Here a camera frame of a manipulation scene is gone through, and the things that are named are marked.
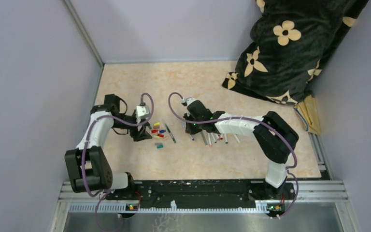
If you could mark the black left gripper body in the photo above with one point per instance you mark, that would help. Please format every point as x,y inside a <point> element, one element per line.
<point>140,129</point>

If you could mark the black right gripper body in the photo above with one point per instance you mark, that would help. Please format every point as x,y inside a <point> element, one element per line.
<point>194,128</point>

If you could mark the dark grey marker pen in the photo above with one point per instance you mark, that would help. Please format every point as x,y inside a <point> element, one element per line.
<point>170,133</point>

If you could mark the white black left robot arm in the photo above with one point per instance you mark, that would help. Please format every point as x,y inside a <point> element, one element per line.
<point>87,166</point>

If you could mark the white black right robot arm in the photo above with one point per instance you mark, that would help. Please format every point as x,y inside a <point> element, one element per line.
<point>275,137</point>

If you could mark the yellow cloth bag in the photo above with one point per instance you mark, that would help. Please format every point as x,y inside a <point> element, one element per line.
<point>307,113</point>

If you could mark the black floral blanket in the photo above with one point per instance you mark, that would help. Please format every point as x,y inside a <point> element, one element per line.
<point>291,43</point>

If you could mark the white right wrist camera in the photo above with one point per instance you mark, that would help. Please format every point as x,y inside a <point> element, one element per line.
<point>187,101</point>

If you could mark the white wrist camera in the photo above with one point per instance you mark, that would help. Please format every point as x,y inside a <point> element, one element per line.
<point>187,101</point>
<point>142,111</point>

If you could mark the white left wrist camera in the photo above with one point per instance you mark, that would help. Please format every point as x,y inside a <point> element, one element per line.
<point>142,111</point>

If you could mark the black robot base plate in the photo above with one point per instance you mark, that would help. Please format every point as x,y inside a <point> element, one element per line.
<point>203,194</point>

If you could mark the aluminium frame rail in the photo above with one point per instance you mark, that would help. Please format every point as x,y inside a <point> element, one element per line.
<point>306,191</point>

